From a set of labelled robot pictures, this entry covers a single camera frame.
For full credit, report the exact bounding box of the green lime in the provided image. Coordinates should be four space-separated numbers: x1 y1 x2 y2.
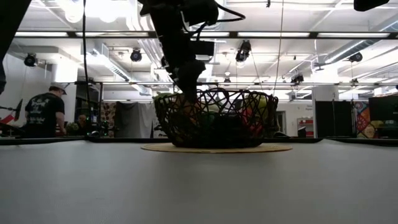
201 113 219 126

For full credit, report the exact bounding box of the grey fabric curtain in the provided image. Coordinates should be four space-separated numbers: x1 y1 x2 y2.
114 101 154 139

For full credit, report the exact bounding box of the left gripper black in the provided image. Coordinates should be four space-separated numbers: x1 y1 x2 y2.
150 12 207 102

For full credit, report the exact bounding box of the round woven straw placemat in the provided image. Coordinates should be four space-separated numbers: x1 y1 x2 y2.
140 142 294 154

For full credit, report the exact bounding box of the black hanging cable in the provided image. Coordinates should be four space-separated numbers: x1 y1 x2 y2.
81 0 91 131

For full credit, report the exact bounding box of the person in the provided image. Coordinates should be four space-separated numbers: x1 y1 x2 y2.
24 82 68 139

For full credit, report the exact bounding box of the white and green leek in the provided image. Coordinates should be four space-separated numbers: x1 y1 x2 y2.
152 91 177 105

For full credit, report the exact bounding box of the small potted plant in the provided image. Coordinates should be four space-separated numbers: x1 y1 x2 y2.
65 121 80 136

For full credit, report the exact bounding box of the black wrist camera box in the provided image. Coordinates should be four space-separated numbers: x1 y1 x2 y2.
190 39 216 62

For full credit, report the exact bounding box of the colourful patterned panel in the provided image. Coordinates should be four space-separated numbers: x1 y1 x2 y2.
353 101 379 139

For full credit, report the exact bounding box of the yellow green apple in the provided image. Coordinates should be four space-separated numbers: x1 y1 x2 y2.
253 95 270 110

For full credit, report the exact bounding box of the red bell pepper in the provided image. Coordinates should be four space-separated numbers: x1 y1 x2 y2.
241 108 262 135

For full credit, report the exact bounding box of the black partition panel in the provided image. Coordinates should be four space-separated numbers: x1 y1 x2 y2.
315 100 354 139

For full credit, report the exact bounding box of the dark brown wicker basket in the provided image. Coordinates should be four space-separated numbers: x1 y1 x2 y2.
153 88 280 149

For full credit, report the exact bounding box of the long ceiling light strip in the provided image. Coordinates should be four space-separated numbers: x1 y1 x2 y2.
317 32 391 39
14 30 70 38
237 31 311 39

